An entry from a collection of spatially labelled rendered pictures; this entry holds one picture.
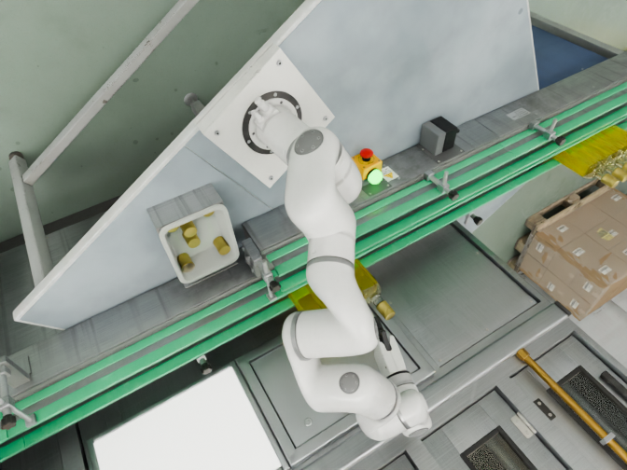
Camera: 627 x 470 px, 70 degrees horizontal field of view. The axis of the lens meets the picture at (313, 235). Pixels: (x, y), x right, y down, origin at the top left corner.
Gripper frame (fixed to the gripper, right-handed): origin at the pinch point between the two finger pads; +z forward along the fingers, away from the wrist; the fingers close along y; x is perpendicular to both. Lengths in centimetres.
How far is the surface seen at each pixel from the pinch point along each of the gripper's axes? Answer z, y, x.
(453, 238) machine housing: 34, -15, -45
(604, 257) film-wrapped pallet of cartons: 126, -231, -296
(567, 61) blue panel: 83, 16, -115
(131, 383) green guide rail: 6, -4, 66
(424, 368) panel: -10.2, -11.8, -11.8
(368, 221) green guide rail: 25.9, 13.9, -7.1
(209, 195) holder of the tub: 30, 33, 35
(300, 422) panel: -14.1, -13.2, 25.3
